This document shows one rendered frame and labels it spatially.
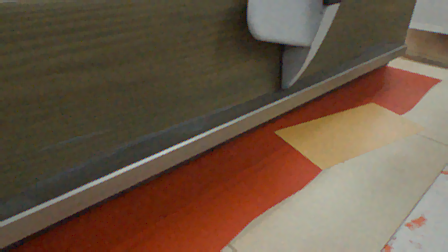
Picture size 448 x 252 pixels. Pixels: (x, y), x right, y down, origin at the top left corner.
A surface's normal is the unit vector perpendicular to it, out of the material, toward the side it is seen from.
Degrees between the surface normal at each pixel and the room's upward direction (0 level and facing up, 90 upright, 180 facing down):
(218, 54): 89
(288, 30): 84
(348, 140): 0
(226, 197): 0
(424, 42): 90
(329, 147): 0
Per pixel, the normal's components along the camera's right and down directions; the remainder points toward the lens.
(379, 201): 0.02, -0.86
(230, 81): 0.66, 0.37
